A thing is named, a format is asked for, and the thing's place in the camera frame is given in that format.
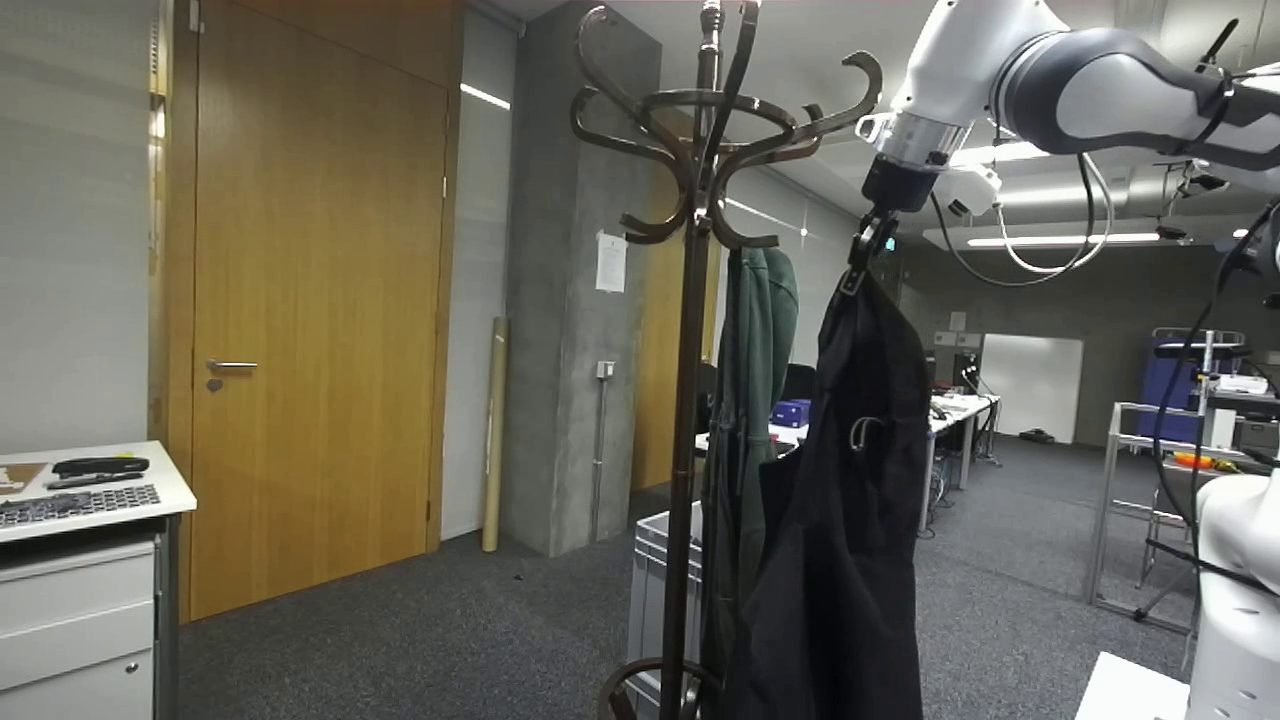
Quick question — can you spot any ceiling light strip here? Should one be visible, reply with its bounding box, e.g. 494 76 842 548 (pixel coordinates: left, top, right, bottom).
965 228 1168 257

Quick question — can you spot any black cloth garment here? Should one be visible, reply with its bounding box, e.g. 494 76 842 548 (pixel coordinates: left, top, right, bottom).
723 263 937 720

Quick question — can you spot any dark green jacket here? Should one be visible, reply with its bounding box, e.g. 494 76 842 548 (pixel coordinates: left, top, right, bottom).
696 240 804 685

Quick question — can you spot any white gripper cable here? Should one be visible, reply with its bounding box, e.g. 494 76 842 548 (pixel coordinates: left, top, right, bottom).
923 146 1122 286

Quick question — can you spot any blue equipment cart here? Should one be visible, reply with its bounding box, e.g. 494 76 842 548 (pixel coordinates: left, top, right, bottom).
1146 323 1251 452

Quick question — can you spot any metal frame table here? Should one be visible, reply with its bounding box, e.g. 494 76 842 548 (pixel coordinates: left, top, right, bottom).
1080 396 1203 626

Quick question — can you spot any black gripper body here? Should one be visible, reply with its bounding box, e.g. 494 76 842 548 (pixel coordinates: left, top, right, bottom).
855 151 950 263

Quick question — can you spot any black stapler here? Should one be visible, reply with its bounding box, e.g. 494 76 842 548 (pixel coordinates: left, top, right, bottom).
47 452 156 491

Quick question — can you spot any grey wall conduit pipe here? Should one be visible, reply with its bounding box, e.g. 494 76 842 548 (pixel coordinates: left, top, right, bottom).
590 375 612 554

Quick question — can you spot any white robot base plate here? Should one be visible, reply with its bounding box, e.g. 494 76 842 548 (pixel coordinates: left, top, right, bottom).
1073 649 1195 720

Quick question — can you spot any small brown desk item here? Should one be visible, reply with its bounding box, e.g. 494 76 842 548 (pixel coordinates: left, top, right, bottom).
0 461 51 499

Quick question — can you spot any leaning wooden plank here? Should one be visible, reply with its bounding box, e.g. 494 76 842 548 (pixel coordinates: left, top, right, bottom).
476 311 511 562

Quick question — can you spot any grey plastic crate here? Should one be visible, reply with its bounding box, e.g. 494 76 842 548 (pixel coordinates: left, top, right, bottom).
624 508 713 715

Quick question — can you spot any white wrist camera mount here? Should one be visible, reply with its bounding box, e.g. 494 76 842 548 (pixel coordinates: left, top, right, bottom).
928 160 1000 226

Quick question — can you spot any white paper sheet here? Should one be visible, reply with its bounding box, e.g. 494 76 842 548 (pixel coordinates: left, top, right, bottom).
591 228 632 296

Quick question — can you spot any dark keyboard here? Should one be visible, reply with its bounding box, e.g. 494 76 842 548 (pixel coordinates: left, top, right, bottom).
0 481 165 536

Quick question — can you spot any wooden door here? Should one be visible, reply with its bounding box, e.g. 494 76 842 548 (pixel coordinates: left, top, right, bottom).
165 0 465 628

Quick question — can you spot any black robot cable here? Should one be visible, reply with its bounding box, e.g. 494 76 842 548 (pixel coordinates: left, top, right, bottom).
1131 197 1280 632

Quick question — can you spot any dark wooden coat rack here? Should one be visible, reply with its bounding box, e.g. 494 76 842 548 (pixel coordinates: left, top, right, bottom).
567 0 889 720

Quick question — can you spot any metal door handle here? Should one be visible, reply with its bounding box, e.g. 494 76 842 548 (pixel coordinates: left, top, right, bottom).
201 353 259 396

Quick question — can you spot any white office desk row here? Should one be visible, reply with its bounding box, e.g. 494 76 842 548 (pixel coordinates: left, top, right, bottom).
923 388 1006 539

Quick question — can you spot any white whiteboard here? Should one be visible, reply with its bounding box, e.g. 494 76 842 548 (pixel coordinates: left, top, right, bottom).
976 327 1090 450

